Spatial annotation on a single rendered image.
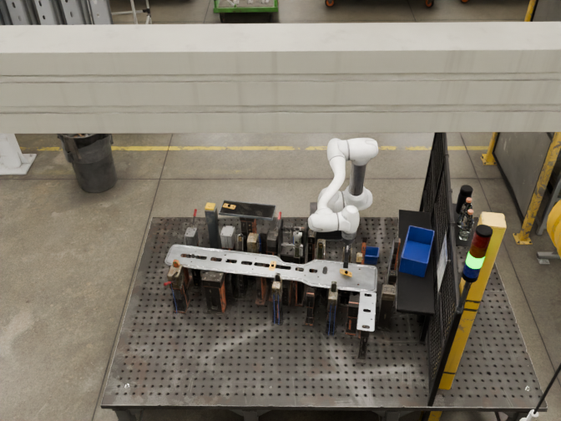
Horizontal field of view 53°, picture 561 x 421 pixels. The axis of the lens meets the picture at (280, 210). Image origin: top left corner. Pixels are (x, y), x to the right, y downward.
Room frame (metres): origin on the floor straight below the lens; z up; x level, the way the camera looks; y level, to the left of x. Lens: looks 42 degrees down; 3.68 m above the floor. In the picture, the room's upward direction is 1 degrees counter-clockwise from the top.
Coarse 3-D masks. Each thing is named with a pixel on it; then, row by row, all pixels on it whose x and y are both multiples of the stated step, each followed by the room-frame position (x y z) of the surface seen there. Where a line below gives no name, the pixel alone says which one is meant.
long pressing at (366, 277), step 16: (176, 256) 2.57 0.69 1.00; (208, 256) 2.56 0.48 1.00; (224, 256) 2.56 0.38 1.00; (240, 256) 2.56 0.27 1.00; (256, 256) 2.56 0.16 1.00; (272, 256) 2.55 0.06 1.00; (240, 272) 2.42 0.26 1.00; (256, 272) 2.42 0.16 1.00; (272, 272) 2.41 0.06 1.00; (288, 272) 2.41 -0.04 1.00; (304, 272) 2.41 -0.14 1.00; (320, 272) 2.41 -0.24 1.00; (336, 272) 2.40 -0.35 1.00; (352, 272) 2.40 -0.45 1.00; (368, 272) 2.40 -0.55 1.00; (352, 288) 2.27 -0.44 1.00; (368, 288) 2.27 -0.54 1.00
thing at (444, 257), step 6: (444, 240) 2.28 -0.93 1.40; (444, 246) 2.23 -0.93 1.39; (444, 252) 2.20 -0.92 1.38; (444, 258) 2.16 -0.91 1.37; (438, 264) 2.27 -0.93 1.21; (444, 264) 2.13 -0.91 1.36; (438, 270) 2.23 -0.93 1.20; (444, 270) 2.09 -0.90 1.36; (438, 276) 2.19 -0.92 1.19; (438, 282) 2.15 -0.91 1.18; (438, 288) 2.11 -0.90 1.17; (438, 294) 2.08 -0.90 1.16
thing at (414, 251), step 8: (408, 232) 2.65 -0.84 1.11; (416, 232) 2.64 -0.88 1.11; (424, 232) 2.62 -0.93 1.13; (432, 232) 2.60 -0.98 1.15; (408, 240) 2.65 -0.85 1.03; (416, 240) 2.64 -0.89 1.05; (424, 240) 2.62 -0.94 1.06; (432, 240) 2.52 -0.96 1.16; (408, 248) 2.57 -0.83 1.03; (416, 248) 2.57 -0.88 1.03; (424, 248) 2.57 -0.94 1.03; (408, 256) 2.50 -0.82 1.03; (416, 256) 2.50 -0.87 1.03; (424, 256) 2.50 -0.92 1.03; (400, 264) 2.38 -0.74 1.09; (408, 264) 2.36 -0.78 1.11; (416, 264) 2.34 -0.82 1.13; (424, 264) 2.33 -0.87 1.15; (408, 272) 2.36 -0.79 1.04; (416, 272) 2.34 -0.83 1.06; (424, 272) 2.33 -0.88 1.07
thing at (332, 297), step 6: (330, 288) 2.24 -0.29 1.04; (330, 294) 2.19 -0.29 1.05; (336, 294) 2.19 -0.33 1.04; (330, 300) 2.15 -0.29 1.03; (336, 300) 2.16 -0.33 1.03; (330, 306) 2.15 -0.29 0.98; (336, 306) 2.19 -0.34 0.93; (330, 312) 2.15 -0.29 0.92; (330, 318) 2.15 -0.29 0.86; (330, 324) 2.16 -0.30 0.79; (336, 324) 2.22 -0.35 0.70; (330, 330) 2.16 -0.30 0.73
